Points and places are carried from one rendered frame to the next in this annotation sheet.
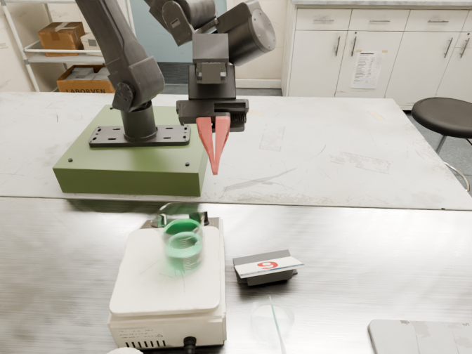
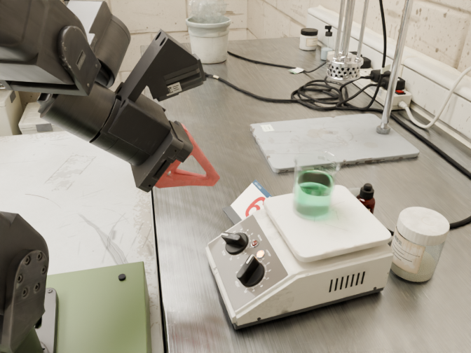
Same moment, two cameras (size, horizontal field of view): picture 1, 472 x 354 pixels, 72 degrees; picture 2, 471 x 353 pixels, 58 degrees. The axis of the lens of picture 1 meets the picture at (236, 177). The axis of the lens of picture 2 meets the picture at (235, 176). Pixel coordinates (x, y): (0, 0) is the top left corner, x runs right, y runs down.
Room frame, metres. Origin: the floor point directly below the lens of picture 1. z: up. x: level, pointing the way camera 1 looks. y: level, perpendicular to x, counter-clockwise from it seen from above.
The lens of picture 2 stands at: (0.45, 0.45, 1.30)
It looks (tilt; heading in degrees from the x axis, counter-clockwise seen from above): 32 degrees down; 255
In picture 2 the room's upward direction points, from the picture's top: straight up
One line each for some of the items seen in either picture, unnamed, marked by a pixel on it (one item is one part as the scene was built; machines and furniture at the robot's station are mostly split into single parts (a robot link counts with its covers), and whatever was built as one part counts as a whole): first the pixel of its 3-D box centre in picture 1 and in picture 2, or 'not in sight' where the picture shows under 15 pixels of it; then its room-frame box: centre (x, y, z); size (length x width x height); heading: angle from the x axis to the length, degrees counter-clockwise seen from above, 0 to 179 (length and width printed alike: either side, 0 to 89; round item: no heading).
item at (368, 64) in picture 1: (367, 69); not in sight; (2.55, -1.04, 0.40); 0.24 x 0.01 x 0.30; 87
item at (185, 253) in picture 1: (180, 238); (315, 185); (0.25, 0.06, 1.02); 0.06 x 0.05 x 0.08; 116
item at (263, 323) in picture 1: (272, 318); not in sight; (0.21, -0.05, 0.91); 0.06 x 0.06 x 0.02
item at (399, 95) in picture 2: not in sight; (363, 75); (-0.19, -0.57, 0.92); 0.40 x 0.06 x 0.04; 87
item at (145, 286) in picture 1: (170, 266); (323, 219); (0.24, 0.08, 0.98); 0.12 x 0.12 x 0.01; 3
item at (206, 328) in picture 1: (176, 270); (301, 250); (0.27, 0.08, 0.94); 0.22 x 0.13 x 0.08; 3
